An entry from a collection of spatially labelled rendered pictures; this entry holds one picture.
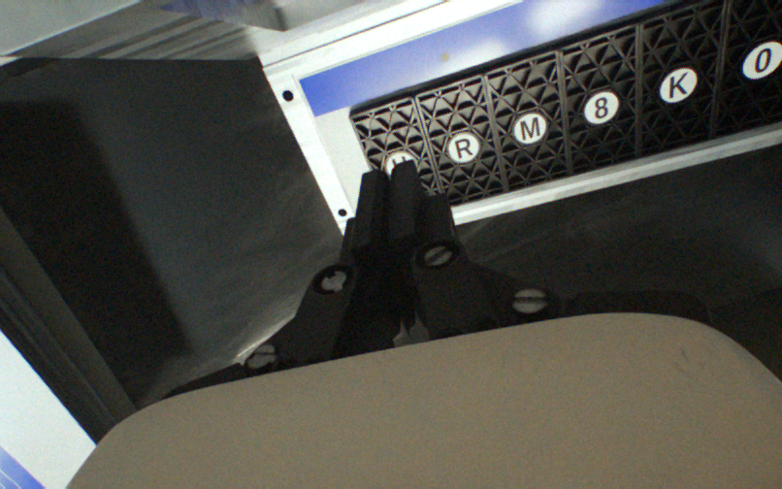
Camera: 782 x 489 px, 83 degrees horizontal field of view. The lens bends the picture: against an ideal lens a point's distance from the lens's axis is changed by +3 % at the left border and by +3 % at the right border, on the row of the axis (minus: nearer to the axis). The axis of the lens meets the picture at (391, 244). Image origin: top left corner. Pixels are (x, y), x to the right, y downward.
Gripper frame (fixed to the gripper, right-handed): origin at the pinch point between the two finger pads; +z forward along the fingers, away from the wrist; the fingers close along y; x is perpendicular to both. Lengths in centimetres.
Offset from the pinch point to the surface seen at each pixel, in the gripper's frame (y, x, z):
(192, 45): -7.8, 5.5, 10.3
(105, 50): -8.9, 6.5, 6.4
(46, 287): -42.1, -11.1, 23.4
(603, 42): 12.5, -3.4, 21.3
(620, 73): 13.7, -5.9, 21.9
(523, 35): 7.8, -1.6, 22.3
